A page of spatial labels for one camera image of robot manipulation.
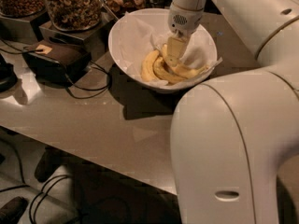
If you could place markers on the right metal jar stand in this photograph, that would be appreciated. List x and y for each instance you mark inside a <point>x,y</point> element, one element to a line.
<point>93,40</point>

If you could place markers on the glass jar of cashews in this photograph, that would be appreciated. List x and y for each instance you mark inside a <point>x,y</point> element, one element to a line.
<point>74,15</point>

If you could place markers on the dark brown box device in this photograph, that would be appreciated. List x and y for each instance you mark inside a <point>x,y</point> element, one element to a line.
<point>57,63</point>

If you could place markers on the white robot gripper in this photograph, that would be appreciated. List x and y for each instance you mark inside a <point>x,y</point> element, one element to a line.
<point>184,20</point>

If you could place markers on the black round object left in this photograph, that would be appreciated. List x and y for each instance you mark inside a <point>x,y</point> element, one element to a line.
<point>8,77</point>

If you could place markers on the white ceramic bowl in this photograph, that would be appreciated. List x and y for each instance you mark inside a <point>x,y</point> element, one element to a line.
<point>130,47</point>

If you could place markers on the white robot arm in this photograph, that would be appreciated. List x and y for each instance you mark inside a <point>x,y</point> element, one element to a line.
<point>230,134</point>

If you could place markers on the glass jar of almonds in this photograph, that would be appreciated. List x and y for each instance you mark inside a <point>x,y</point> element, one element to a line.
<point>20,8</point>

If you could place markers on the metal jar stand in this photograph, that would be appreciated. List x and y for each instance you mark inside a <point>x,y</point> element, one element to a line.
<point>93,40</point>
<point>25,30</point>

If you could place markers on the dark shoe under table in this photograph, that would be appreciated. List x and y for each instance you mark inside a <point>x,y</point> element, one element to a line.
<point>50,161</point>

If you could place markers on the dark shoe lower left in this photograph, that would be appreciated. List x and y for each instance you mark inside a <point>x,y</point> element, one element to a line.
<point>12,211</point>

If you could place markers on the white paper bowl liner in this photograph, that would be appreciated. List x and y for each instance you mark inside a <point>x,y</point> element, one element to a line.
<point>134,41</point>

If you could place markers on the left metal jar stand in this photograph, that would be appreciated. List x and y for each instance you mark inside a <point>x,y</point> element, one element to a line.
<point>25,30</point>

